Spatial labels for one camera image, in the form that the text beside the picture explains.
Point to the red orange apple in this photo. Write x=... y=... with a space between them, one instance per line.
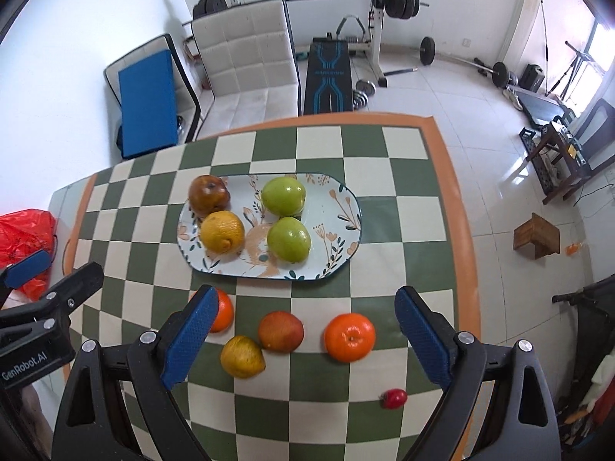
x=281 y=330

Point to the brown apple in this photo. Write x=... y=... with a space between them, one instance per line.
x=207 y=197

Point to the chair with blue board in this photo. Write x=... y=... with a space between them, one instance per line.
x=180 y=81

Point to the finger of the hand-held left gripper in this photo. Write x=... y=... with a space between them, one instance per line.
x=26 y=269
x=77 y=285

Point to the small orange toy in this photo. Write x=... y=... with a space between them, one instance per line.
x=573 y=248

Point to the red plastic bag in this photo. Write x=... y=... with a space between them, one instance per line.
x=24 y=230

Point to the small wooden stool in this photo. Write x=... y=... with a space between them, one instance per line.
x=535 y=233

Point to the black tripod stand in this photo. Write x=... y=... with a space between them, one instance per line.
x=574 y=65

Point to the black chair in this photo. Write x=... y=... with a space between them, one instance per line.
x=598 y=125

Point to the blue gym mat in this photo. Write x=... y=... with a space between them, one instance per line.
x=146 y=105

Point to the white tufted sofa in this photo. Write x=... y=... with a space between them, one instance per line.
x=245 y=57

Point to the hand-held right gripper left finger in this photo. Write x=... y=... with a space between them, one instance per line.
x=190 y=338

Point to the window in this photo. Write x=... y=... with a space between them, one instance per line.
x=603 y=57

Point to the black treadmill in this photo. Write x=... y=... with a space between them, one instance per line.
x=543 y=105

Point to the black metal frame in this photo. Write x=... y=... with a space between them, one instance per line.
x=596 y=317

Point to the short barbell with black plates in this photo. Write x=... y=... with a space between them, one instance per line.
x=427 y=50

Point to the yellow lemon on plate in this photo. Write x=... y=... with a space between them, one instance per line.
x=222 y=233

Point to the dark wooden side table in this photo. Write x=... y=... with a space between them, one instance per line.
x=567 y=173

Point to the small red fruit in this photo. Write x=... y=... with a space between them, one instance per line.
x=395 y=397

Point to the green apple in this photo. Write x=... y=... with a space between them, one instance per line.
x=289 y=240
x=283 y=196

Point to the white squat rack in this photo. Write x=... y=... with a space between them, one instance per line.
x=377 y=38

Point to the orange tangerine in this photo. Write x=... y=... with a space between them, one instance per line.
x=350 y=338

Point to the long barbell with black plates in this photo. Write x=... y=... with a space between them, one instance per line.
x=401 y=0

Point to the floral oval plate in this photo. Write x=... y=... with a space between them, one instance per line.
x=331 y=230

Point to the black blue weight bench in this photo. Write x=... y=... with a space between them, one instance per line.
x=329 y=77

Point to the person's left forearm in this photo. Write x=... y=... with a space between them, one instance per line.
x=33 y=413

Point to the green white checkered tablecloth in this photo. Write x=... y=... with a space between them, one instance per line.
x=408 y=201

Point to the black speaker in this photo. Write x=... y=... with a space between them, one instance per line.
x=533 y=77

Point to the chrome dumbbell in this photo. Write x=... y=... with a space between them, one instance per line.
x=366 y=88
x=360 y=102

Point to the yellow pear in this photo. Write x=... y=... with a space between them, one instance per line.
x=241 y=358

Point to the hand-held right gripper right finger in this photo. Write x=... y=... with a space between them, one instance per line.
x=423 y=341

